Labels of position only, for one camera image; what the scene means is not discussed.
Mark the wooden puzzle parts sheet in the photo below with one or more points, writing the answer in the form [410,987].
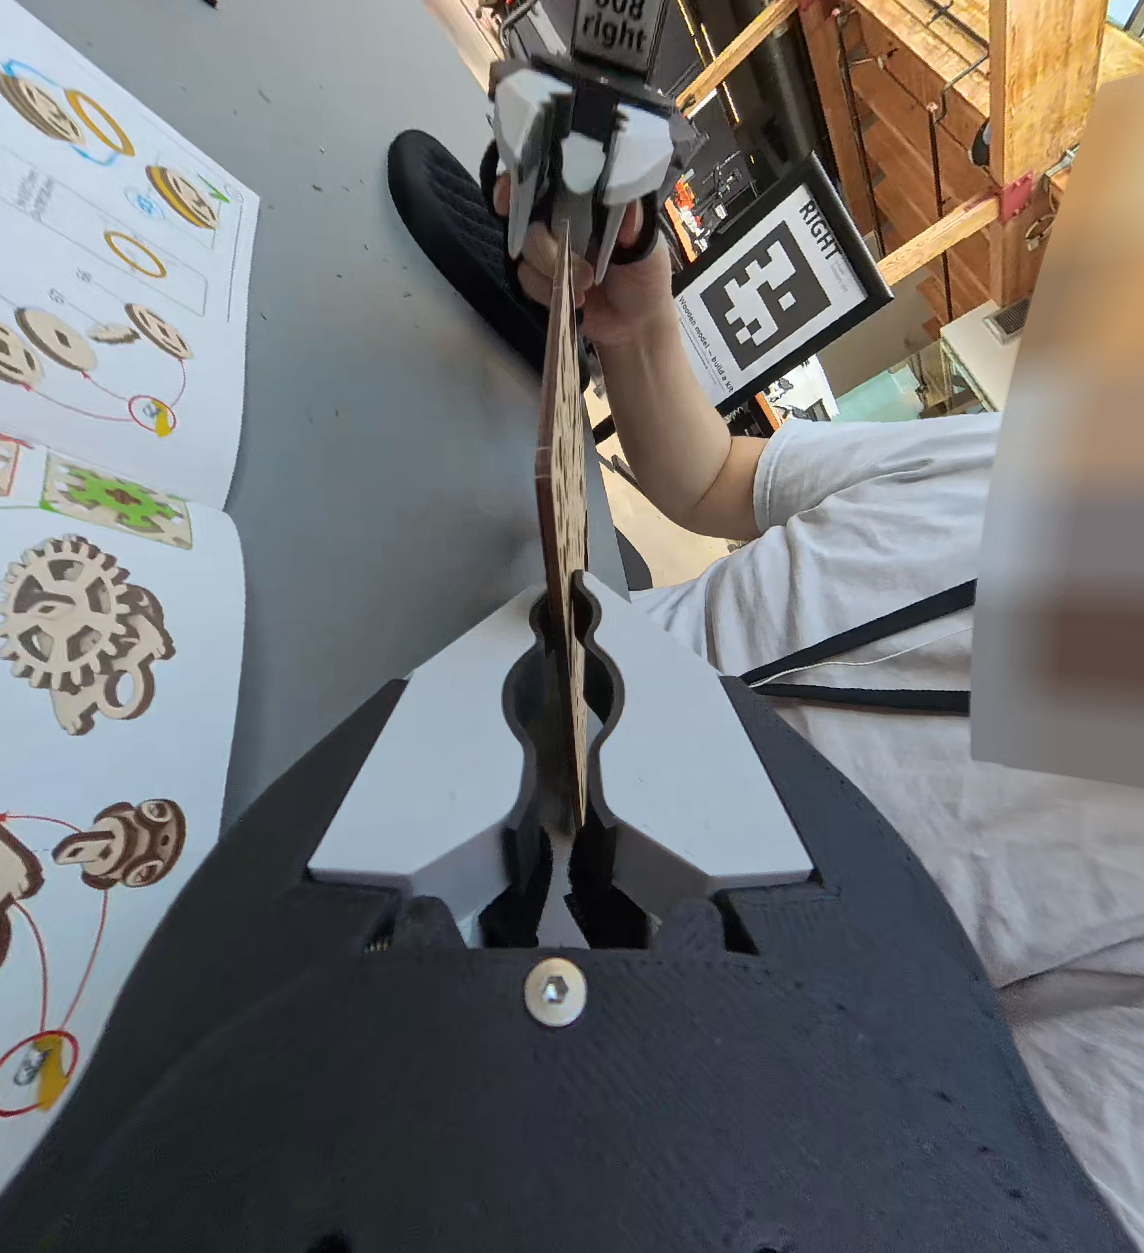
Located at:
[562,490]

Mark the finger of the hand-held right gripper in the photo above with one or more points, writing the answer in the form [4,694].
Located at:
[532,118]
[630,157]

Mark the black framed marker sign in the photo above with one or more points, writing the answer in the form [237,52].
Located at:
[776,294]

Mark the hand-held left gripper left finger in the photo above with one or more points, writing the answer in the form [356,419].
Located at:
[414,784]

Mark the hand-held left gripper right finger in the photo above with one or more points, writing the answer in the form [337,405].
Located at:
[699,784]

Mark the person's right hand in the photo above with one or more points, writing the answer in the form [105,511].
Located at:
[620,303]

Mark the black quilted cushion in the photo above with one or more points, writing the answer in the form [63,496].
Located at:
[454,215]

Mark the person's right forearm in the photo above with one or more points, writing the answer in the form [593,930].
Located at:
[668,431]

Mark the wooden timber frame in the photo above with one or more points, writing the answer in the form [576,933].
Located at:
[1021,98]

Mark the illustrated instruction booklet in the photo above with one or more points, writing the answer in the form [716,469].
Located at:
[189,636]

